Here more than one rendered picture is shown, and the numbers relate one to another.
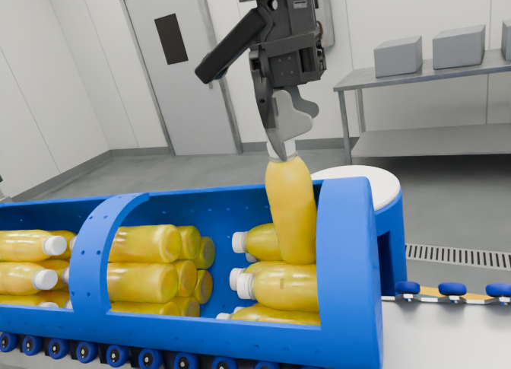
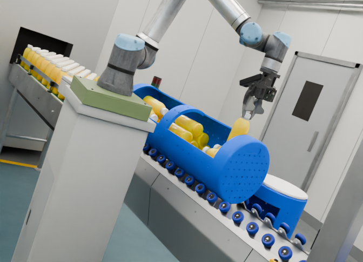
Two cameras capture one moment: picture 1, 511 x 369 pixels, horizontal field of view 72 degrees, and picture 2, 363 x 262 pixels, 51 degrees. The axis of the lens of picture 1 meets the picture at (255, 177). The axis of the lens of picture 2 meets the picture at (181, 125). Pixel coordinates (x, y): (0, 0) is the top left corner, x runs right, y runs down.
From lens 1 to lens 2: 1.21 m
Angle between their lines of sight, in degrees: 29
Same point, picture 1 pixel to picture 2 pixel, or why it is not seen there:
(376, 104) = not seen: outside the picture
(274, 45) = (257, 84)
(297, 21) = (267, 82)
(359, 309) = (225, 156)
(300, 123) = (251, 107)
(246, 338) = (194, 153)
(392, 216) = (285, 203)
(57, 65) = (223, 68)
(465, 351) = not seen: hidden behind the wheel
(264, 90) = (248, 93)
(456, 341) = not seen: hidden behind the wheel
